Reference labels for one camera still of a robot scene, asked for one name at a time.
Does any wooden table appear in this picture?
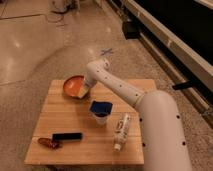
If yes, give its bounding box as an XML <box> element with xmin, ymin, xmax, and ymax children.
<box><xmin>24</xmin><ymin>78</ymin><xmax>158</xmax><ymax>171</ymax></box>

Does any white plastic bottle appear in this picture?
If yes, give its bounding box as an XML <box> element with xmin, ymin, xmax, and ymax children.
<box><xmin>114</xmin><ymin>113</ymin><xmax>131</xmax><ymax>151</ymax></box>

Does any black rectangular block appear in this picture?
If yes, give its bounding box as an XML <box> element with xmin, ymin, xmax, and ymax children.
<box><xmin>52</xmin><ymin>132</ymin><xmax>83</xmax><ymax>141</ymax></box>

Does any white cup with blue cloth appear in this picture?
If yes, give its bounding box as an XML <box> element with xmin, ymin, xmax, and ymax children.
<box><xmin>89</xmin><ymin>101</ymin><xmax>113</xmax><ymax>125</ymax></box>

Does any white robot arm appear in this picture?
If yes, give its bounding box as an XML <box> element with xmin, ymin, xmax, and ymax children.
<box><xmin>79</xmin><ymin>59</ymin><xmax>192</xmax><ymax>171</ymax></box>

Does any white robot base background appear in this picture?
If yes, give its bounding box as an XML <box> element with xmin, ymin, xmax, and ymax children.
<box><xmin>48</xmin><ymin>0</ymin><xmax>80</xmax><ymax>13</ymax></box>

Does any orange ceramic bowl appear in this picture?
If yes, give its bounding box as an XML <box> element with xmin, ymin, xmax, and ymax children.
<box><xmin>63</xmin><ymin>75</ymin><xmax>85</xmax><ymax>99</ymax></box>

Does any black box on floor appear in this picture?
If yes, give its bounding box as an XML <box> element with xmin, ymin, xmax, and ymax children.
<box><xmin>122</xmin><ymin>21</ymin><xmax>140</xmax><ymax>39</ymax></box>

